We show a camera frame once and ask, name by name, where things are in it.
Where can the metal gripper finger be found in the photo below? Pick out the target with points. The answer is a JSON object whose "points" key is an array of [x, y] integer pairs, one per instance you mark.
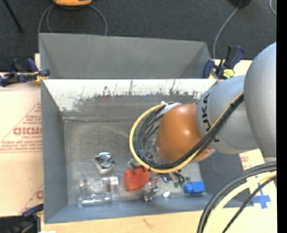
{"points": [[154, 186], [149, 196]]}

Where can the small white oval piece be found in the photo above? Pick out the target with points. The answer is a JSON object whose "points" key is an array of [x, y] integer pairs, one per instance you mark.
{"points": [[166, 194]]}

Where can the red-orange toy block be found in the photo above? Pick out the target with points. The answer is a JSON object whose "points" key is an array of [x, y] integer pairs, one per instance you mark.
{"points": [[136, 179]]}

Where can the blue plastic block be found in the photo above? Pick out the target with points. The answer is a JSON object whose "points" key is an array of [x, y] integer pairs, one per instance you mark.
{"points": [[194, 188]]}

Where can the clear plastic bottle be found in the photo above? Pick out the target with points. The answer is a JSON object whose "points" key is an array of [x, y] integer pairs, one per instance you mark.
{"points": [[97, 190]]}

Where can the silver square metal piece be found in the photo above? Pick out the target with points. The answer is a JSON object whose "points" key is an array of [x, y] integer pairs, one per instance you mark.
{"points": [[104, 162]]}

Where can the grey metal bin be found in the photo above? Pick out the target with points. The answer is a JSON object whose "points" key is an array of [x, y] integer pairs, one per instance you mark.
{"points": [[104, 135]]}

